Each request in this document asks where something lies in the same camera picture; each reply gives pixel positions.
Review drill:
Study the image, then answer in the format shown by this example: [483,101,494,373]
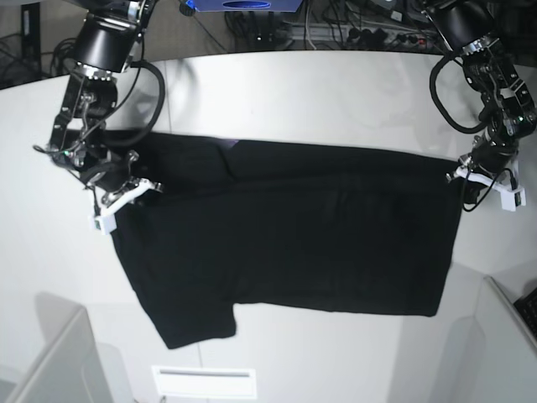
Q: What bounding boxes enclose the white table grommet plate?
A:
[152,366,258,400]

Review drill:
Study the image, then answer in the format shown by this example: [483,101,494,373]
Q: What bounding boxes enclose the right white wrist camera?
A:
[89,214,117,235]

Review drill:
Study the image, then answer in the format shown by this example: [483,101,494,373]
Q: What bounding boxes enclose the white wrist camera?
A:
[500,186,526,212]
[89,214,117,235]

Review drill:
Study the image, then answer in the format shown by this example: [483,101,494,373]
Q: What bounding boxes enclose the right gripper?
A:
[79,149,164,206]

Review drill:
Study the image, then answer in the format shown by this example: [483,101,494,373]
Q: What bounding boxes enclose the black T-shirt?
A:
[112,133,461,349]

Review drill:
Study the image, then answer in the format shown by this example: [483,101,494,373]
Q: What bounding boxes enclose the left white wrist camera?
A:
[500,186,526,212]

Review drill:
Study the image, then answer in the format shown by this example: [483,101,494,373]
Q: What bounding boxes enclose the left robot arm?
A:
[422,1,536,180]

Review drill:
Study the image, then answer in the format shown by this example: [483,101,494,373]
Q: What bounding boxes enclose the white power strip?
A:
[345,27,438,48]

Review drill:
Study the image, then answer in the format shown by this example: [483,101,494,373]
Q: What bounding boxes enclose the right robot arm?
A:
[34,1,166,208]

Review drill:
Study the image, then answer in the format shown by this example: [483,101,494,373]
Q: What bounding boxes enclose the black keyboard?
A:
[514,289,537,336]

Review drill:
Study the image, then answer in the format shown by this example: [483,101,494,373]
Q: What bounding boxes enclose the blue box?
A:
[187,0,302,13]

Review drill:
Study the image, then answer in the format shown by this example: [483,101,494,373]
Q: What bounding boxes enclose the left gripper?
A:
[446,136,519,193]

